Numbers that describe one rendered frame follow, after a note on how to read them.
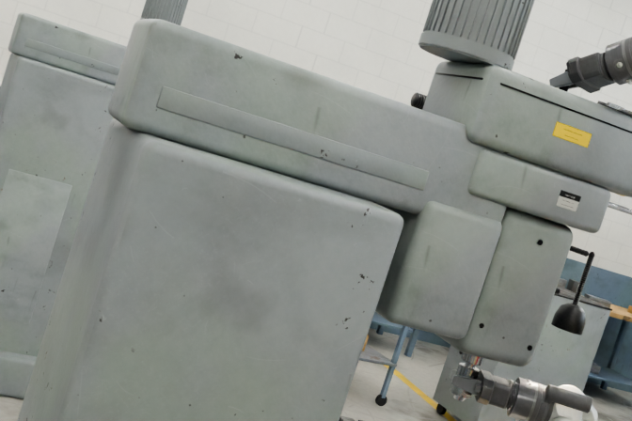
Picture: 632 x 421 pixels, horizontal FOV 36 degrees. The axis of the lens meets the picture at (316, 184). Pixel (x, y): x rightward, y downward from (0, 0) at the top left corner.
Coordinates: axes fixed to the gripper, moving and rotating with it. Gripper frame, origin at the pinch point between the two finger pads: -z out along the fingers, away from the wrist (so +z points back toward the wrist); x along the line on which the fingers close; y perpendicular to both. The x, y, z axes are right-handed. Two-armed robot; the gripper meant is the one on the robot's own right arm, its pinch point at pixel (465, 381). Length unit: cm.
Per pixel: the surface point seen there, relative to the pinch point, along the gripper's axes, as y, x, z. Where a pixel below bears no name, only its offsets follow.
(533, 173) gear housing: -47.6, 14.4, -1.5
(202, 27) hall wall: -101, -613, -221
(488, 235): -32.9, 16.6, -6.6
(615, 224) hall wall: -43, -815, 210
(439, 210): -35.1, 21.8, -17.7
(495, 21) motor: -74, 20, -18
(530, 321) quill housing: -17.7, 7.3, 8.4
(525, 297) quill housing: -22.4, 8.7, 5.5
